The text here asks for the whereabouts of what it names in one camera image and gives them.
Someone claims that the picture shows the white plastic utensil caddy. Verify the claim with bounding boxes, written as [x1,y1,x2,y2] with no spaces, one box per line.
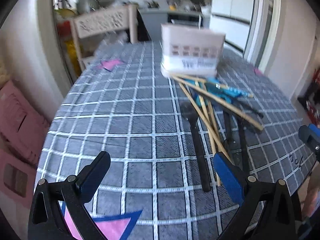
[161,23,226,77]

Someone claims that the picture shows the grey checked tablecloth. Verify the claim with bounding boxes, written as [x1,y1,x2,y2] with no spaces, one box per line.
[36,42,316,239]

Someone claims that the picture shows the white perforated storage cart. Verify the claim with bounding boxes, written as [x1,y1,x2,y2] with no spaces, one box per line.
[69,3,138,71]

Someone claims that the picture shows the blue bamboo chopstick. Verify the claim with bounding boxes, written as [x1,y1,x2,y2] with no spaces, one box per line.
[184,77,253,98]

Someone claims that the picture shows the black built-in oven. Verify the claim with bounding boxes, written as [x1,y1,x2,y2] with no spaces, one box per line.
[168,12,203,28]

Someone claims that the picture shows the white refrigerator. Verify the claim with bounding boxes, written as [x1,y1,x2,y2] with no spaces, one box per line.
[209,0,254,56]

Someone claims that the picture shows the gold patterned chopstick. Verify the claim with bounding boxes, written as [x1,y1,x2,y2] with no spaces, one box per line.
[199,95,221,186]

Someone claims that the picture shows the pink cardboard box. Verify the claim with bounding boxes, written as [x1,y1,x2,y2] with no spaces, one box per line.
[1,80,49,208]

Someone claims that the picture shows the black plastic spoon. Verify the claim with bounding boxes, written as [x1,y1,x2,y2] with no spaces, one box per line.
[180,101,211,192]

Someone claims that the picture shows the plain bamboo chopstick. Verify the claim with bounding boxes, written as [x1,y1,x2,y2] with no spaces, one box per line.
[170,75,264,131]

